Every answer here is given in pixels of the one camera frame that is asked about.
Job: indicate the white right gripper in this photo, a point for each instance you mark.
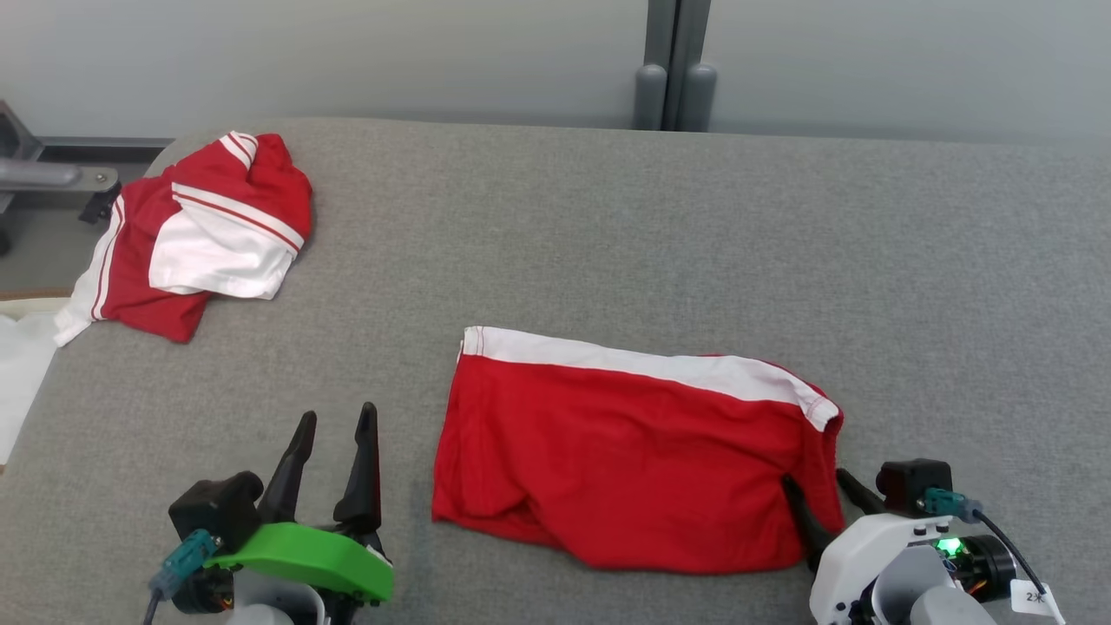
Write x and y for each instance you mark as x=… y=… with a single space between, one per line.
x=851 y=555

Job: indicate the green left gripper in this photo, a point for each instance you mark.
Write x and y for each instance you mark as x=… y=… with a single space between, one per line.
x=312 y=555

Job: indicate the red shorts white stripes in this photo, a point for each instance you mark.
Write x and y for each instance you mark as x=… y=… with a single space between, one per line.
x=625 y=460

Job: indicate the red white basketball jersey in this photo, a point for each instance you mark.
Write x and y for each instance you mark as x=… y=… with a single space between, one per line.
x=217 y=243

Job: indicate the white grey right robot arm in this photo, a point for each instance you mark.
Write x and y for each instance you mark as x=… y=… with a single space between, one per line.
x=942 y=608

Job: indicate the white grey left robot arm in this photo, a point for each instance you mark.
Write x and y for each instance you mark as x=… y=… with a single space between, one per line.
x=269 y=612

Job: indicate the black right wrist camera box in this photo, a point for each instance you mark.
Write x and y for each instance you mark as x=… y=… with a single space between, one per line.
x=907 y=482

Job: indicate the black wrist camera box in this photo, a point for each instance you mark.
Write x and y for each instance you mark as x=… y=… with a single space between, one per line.
x=907 y=482
x=217 y=508

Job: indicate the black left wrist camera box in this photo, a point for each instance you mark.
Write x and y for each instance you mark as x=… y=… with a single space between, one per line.
x=217 y=508

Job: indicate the grey metal frame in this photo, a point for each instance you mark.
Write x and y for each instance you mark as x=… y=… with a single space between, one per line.
x=52 y=178

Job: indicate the grey vertical partition post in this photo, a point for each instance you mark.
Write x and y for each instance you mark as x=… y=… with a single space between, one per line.
x=675 y=78

